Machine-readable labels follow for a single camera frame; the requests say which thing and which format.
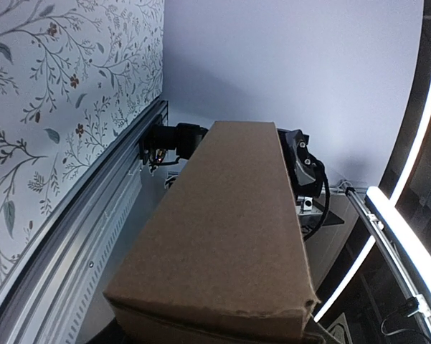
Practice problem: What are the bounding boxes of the brown cardboard box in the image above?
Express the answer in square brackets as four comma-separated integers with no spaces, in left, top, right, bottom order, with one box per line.
[104,121,322,343]

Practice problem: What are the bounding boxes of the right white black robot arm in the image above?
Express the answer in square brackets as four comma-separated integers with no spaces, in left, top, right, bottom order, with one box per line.
[277,129,331,241]

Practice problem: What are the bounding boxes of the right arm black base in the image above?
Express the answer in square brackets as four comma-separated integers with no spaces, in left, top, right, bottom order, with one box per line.
[138,123,209,171]

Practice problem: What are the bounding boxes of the floral patterned table mat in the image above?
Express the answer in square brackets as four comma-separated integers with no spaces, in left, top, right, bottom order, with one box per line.
[0,1,164,294]

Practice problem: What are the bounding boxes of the white LED light strip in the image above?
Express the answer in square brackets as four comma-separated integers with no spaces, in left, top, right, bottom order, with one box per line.
[312,53,431,322]

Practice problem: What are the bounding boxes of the front aluminium rail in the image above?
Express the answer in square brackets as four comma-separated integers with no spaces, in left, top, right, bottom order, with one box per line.
[0,100,169,343]

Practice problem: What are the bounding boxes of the overhead aluminium camera bar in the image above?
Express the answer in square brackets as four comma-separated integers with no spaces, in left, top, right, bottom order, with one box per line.
[345,186,431,339]

